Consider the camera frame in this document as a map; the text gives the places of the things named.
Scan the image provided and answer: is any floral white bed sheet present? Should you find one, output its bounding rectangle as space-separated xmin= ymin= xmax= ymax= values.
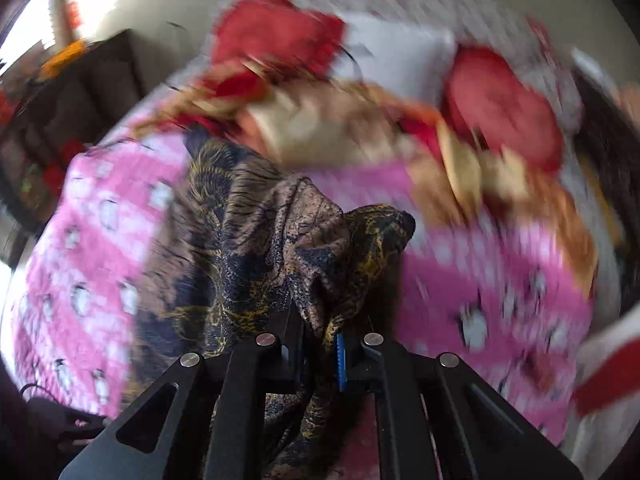
xmin=212 ymin=0 xmax=582 ymax=134

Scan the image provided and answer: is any right red heart cushion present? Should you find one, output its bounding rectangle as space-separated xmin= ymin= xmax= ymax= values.
xmin=442 ymin=47 xmax=564 ymax=174

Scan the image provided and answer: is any pink penguin fleece blanket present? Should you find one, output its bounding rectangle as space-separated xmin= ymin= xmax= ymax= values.
xmin=12 ymin=109 xmax=597 ymax=480

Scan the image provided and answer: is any dark wooden side table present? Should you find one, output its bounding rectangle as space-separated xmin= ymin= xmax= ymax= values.
xmin=1 ymin=28 xmax=146 ymax=234

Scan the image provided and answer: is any white red sleeve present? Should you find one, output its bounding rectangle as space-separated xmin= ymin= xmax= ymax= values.
xmin=570 ymin=307 xmax=639 ymax=479

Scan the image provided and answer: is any red heart cushion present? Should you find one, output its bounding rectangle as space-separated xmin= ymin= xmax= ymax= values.
xmin=212 ymin=0 xmax=346 ymax=76
xmin=442 ymin=47 xmax=564 ymax=174

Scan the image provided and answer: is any left red heart cushion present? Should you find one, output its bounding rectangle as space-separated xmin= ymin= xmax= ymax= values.
xmin=212 ymin=0 xmax=346 ymax=76

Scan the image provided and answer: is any dark floral patterned garment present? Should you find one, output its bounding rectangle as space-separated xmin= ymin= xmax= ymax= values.
xmin=122 ymin=127 xmax=416 ymax=479

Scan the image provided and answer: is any red gold floral blanket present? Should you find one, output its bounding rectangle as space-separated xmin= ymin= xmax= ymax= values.
xmin=129 ymin=58 xmax=598 ymax=296

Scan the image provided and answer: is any orange basket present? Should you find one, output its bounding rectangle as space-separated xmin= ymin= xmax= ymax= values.
xmin=39 ymin=40 xmax=88 ymax=80

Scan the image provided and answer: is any dark wooden headboard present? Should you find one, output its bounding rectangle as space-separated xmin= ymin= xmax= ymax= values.
xmin=572 ymin=68 xmax=639 ymax=312

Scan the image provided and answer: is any white pillow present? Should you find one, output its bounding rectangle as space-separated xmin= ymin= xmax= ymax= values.
xmin=331 ymin=12 xmax=458 ymax=106

